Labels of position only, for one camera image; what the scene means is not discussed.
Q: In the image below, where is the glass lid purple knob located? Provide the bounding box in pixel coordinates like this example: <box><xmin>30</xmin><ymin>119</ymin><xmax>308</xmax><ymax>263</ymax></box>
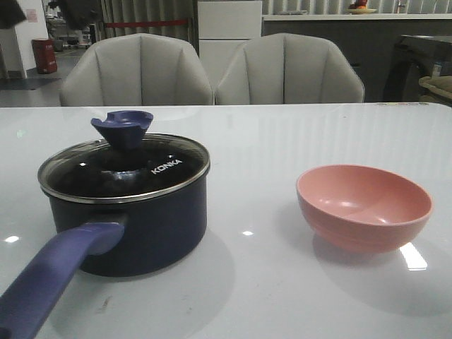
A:
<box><xmin>37</xmin><ymin>110</ymin><xmax>210</xmax><ymax>204</ymax></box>

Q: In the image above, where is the pink plastic bowl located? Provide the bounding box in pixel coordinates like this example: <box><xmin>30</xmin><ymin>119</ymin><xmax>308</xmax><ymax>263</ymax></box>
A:
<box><xmin>296</xmin><ymin>165</ymin><xmax>434</xmax><ymax>254</ymax></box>

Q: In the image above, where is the right grey upholstered chair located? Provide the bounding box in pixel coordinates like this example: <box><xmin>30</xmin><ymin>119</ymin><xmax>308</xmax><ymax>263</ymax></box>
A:
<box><xmin>215</xmin><ymin>33</ymin><xmax>365</xmax><ymax>105</ymax></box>

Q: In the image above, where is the grey upholstered chair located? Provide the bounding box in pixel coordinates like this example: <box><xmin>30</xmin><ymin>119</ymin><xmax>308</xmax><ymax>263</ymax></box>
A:
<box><xmin>215</xmin><ymin>33</ymin><xmax>365</xmax><ymax>105</ymax></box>
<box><xmin>59</xmin><ymin>33</ymin><xmax>213</xmax><ymax>107</ymax></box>

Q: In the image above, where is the left grey upholstered chair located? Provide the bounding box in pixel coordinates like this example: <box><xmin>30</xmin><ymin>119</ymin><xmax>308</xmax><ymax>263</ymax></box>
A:
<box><xmin>59</xmin><ymin>33</ymin><xmax>213</xmax><ymax>107</ymax></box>

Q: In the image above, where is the white cabinet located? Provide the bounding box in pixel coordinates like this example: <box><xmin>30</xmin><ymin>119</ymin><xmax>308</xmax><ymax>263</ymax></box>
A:
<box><xmin>197</xmin><ymin>1</ymin><xmax>263</xmax><ymax>87</ymax></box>

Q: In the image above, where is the red barrier tape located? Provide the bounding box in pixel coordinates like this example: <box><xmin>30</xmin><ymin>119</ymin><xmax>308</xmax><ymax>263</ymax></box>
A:
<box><xmin>104</xmin><ymin>19</ymin><xmax>189</xmax><ymax>28</ymax></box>

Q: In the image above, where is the grey counter with white top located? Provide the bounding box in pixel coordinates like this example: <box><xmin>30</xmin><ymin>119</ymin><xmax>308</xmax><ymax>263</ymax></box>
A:
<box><xmin>263</xmin><ymin>14</ymin><xmax>451</xmax><ymax>102</ymax></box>

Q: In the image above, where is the fruit plate on counter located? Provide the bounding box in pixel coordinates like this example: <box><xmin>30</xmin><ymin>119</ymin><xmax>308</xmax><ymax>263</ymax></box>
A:
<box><xmin>346</xmin><ymin>0</ymin><xmax>376</xmax><ymax>15</ymax></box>

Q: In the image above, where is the red trash bin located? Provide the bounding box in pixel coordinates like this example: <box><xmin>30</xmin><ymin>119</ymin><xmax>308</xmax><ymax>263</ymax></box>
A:
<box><xmin>32</xmin><ymin>38</ymin><xmax>57</xmax><ymax>74</ymax></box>

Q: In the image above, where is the beige cushion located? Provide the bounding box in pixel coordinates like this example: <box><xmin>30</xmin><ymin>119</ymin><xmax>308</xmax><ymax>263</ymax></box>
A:
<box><xmin>419</xmin><ymin>76</ymin><xmax>452</xmax><ymax>107</ymax></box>

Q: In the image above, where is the dark blue saucepan purple handle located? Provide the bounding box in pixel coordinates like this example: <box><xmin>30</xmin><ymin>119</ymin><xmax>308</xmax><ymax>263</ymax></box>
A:
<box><xmin>0</xmin><ymin>141</ymin><xmax>211</xmax><ymax>339</ymax></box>

